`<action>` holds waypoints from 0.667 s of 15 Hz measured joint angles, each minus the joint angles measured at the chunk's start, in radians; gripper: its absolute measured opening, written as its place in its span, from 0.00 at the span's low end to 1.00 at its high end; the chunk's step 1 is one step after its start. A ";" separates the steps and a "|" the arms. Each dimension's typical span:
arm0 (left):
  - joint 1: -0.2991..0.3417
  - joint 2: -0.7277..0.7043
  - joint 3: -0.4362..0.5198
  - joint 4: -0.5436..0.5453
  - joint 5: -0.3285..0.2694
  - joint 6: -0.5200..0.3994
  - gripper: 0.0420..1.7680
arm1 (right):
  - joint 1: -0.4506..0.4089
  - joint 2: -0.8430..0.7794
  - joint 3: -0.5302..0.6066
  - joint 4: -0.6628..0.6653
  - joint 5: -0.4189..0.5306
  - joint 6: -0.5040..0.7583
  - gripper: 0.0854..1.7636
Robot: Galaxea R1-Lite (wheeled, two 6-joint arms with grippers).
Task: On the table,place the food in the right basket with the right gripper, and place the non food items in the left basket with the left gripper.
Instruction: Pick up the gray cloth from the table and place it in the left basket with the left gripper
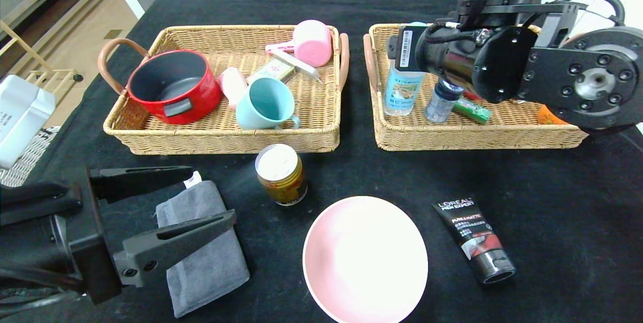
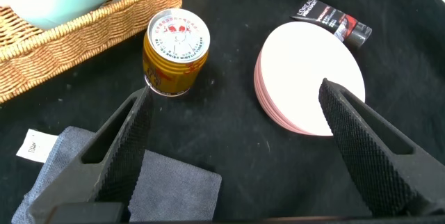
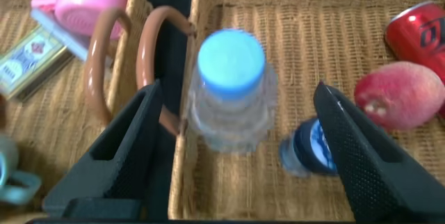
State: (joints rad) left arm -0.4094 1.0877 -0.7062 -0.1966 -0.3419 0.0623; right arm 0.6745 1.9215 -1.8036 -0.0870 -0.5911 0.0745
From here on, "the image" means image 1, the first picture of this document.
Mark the light wooden rack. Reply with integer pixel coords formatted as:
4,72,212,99
0,19,85,98

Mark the orange fruit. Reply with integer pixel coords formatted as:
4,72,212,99
537,104,568,125

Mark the clear water bottle blue cap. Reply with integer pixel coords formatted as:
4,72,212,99
383,22,427,117

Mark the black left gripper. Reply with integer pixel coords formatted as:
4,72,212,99
0,165,237,305

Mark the small pink bottle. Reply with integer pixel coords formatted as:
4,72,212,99
219,67,248,111

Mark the small green tin box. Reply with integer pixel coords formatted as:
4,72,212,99
248,58,296,85

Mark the wicker basket with brown handles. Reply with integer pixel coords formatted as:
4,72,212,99
363,24,588,152
98,25,350,156

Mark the green gum pack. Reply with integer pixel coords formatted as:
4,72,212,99
452,98,492,125

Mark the teal mug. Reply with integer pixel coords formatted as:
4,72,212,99
235,78,302,131

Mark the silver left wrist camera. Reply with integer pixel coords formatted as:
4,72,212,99
0,74,56,169

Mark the small bottle dark blue cap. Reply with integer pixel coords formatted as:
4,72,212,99
425,79,465,124

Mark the grey towel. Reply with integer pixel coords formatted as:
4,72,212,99
156,171,251,318

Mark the pink measuring cup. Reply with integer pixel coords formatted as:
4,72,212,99
265,20,333,68

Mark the black face wash tube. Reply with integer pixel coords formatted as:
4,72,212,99
432,194,516,284

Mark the gold drink can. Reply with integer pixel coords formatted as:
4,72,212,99
255,144,308,207

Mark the silver tube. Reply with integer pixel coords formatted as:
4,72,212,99
271,49,325,83

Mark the red cooking pot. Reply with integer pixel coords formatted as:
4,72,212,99
128,50,223,125

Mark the pink bowl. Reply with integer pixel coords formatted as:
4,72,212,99
302,196,428,323

